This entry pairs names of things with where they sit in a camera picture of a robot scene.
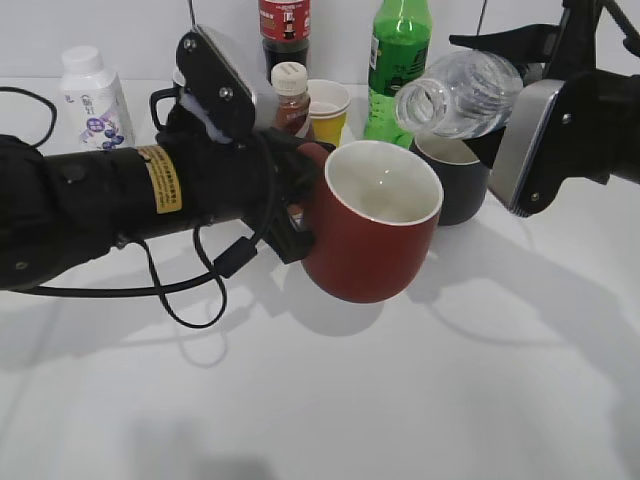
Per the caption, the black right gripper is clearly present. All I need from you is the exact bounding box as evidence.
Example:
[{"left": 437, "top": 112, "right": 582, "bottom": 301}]
[{"left": 449, "top": 1, "right": 639, "bottom": 170}]

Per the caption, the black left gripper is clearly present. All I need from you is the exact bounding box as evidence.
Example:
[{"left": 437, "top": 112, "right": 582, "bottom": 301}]
[{"left": 156, "top": 104, "right": 320, "bottom": 264}]

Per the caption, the clear water bottle green label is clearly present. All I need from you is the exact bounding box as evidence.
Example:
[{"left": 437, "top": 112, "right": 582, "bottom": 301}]
[{"left": 394, "top": 50, "right": 523, "bottom": 139}]

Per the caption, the dark red mug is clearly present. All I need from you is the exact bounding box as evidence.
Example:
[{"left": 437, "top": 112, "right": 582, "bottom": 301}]
[{"left": 297, "top": 140, "right": 444, "bottom": 303}]

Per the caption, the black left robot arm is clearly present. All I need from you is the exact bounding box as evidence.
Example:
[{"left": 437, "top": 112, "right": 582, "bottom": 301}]
[{"left": 1, "top": 106, "right": 319, "bottom": 292}]

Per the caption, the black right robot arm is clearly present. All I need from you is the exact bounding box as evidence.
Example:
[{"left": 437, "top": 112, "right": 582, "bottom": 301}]
[{"left": 449, "top": 1, "right": 639, "bottom": 204}]

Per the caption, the black tapered mug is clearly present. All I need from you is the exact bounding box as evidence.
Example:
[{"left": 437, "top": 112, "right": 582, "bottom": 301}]
[{"left": 149, "top": 67, "right": 186, "bottom": 131}]

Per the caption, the dark grey round mug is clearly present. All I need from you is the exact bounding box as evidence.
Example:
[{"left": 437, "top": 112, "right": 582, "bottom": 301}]
[{"left": 410, "top": 134, "right": 490, "bottom": 226}]

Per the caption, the brown Nescafe coffee bottle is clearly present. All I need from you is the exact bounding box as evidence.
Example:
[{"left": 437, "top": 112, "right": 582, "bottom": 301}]
[{"left": 271, "top": 62, "right": 315, "bottom": 141}]

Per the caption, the yellow paper cup stack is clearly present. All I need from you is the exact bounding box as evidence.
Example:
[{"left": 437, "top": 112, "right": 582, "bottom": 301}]
[{"left": 308, "top": 79, "right": 351, "bottom": 146}]

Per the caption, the cola bottle red label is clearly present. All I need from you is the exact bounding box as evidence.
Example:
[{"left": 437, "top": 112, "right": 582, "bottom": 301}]
[{"left": 258, "top": 0, "right": 311, "bottom": 80}]

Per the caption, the green soda bottle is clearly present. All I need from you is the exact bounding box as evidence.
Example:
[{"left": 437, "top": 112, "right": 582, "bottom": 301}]
[{"left": 364, "top": 0, "right": 432, "bottom": 148}]

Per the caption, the white blueberry yogurt bottle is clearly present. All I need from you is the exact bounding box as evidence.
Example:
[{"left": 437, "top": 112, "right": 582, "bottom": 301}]
[{"left": 60, "top": 46, "right": 135, "bottom": 150}]

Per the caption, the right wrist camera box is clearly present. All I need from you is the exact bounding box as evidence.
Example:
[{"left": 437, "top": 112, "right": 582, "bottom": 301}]
[{"left": 488, "top": 79, "right": 565, "bottom": 218}]

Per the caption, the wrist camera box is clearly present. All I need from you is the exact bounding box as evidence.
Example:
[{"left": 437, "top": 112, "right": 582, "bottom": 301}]
[
  {"left": 176, "top": 24, "right": 278, "bottom": 141},
  {"left": 488, "top": 79, "right": 565, "bottom": 218}
]

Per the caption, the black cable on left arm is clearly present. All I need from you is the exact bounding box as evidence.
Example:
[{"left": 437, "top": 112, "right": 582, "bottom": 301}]
[{"left": 0, "top": 87, "right": 259, "bottom": 330}]

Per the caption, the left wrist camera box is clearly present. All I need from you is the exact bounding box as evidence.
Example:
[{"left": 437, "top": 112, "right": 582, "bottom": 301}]
[{"left": 176, "top": 24, "right": 278, "bottom": 141}]

